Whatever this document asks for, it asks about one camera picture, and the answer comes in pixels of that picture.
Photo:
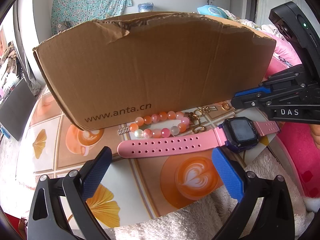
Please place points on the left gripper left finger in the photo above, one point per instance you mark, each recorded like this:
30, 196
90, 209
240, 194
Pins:
47, 219

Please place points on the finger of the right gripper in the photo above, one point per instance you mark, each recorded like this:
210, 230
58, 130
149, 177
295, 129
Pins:
266, 89
252, 100

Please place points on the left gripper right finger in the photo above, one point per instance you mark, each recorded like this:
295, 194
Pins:
264, 209

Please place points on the pink strap smartwatch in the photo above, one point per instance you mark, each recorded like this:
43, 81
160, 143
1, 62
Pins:
237, 134

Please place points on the gold dangle earring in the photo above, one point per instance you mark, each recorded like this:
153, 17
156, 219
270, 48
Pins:
207, 109

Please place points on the gold clover earring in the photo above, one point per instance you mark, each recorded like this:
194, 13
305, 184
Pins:
195, 122

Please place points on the pink floral quilt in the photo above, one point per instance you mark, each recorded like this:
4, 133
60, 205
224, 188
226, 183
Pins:
295, 137

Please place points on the white fluffy towel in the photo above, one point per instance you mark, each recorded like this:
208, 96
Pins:
205, 217

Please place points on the ginkgo pattern tablecloth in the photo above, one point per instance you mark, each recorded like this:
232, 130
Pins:
132, 190

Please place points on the brown cardboard box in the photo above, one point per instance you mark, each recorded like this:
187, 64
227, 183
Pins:
104, 73

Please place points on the blue floral pillow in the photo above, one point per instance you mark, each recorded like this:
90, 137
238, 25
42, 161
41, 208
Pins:
212, 10

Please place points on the grey cabinet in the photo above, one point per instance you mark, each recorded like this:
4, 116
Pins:
16, 109

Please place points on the blue water jug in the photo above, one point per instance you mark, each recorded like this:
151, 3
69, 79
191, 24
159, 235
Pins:
145, 7

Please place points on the black camera module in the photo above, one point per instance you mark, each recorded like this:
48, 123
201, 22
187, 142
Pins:
299, 32

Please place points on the teal floral wall cloth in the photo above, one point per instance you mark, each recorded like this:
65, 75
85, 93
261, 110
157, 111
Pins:
74, 12

